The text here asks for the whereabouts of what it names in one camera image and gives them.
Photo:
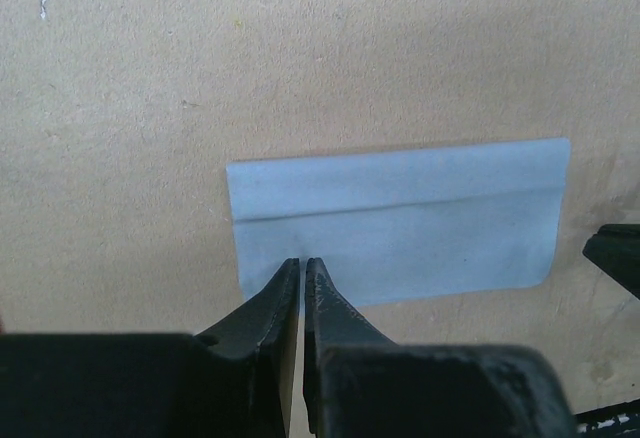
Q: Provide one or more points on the blue cleaning cloth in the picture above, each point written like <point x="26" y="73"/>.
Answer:
<point x="404" y="225"/>

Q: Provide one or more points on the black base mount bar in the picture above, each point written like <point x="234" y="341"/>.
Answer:
<point x="615" y="421"/>

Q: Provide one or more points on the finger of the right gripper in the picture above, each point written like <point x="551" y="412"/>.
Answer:
<point x="615" y="249"/>

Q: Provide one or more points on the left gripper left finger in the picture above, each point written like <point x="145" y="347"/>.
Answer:
<point x="233" y="379"/>

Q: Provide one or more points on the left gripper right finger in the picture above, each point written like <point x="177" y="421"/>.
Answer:
<point x="359" y="383"/>

